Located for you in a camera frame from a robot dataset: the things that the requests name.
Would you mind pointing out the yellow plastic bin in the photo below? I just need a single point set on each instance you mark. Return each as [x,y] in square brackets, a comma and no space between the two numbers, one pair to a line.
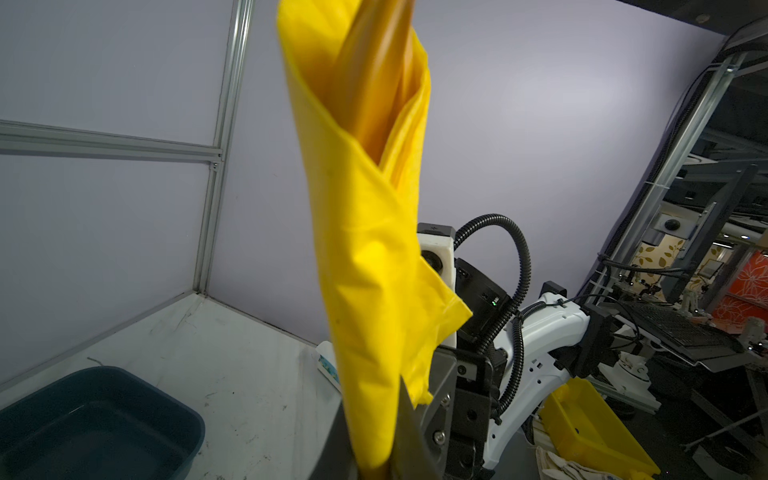
[584,429]

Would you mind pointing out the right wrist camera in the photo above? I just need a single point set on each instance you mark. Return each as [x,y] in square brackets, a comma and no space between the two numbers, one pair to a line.
[437,249]

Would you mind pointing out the orange plastic spoon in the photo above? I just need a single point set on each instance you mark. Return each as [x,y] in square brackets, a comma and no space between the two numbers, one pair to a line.
[368,82]

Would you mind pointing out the colourful small carton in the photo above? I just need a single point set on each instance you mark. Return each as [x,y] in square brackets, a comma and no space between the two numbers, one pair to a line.
[326,363]

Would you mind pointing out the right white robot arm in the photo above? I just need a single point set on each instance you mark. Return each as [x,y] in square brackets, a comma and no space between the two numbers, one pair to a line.
[550,342]

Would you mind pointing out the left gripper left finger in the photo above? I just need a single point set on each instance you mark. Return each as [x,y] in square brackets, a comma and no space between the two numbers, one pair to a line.
[337,460]

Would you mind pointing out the teal plastic tray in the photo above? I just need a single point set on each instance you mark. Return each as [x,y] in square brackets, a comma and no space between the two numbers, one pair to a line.
[99,423]

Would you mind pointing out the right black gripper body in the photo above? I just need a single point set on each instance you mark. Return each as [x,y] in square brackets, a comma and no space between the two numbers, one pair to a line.
[465,382]

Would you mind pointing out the yellow paper napkin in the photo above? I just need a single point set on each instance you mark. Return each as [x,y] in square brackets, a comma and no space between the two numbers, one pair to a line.
[384,303]

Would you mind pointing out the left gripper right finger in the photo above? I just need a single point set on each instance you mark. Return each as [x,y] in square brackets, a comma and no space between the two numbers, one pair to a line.
[411,458]

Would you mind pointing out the aluminium cage frame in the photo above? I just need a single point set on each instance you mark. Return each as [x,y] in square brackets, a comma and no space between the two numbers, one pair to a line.
[112,129]

